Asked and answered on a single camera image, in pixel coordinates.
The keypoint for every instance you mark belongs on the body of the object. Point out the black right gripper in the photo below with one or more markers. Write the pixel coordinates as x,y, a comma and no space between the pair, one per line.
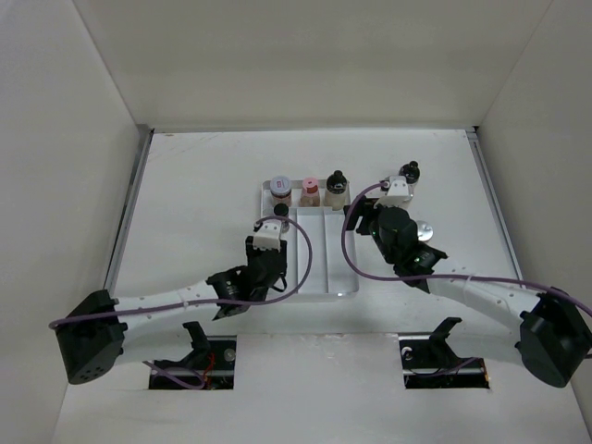
362,208

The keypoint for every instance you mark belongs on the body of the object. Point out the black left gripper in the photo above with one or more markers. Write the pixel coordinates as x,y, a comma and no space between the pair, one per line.
252,252

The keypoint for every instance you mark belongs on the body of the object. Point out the grinder jar white contents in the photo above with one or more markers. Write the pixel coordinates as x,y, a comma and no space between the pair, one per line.
336,187

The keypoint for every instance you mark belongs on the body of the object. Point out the pink cap spice jar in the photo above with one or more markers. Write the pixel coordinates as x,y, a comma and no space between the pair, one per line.
310,196

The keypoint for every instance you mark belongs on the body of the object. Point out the dark spice bottle black cap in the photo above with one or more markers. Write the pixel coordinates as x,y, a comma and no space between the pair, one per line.
281,209

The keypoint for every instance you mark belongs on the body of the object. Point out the blue label silver cap bottle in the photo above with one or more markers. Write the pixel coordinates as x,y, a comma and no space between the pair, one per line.
425,231

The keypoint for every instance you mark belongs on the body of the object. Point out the orange label silver cap jar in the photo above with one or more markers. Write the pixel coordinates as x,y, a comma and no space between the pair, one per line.
281,190

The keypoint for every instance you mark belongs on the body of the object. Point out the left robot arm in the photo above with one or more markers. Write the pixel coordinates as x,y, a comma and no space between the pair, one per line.
103,331

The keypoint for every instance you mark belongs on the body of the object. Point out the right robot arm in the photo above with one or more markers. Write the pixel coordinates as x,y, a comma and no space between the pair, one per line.
547,333

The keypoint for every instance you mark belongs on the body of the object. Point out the grinder jar right black top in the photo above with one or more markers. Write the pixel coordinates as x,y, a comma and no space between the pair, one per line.
411,172

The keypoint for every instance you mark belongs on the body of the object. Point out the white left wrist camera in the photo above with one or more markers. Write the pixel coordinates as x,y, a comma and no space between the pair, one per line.
268,236

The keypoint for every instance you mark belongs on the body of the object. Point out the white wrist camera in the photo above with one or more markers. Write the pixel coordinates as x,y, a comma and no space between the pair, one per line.
268,236
395,192

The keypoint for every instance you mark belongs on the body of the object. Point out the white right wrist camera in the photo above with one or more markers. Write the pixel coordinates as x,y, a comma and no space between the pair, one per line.
395,192

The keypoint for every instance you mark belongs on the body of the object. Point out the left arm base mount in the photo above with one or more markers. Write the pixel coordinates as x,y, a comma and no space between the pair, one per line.
209,364

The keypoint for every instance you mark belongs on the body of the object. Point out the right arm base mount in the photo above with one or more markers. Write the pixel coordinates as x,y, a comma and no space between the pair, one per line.
428,362

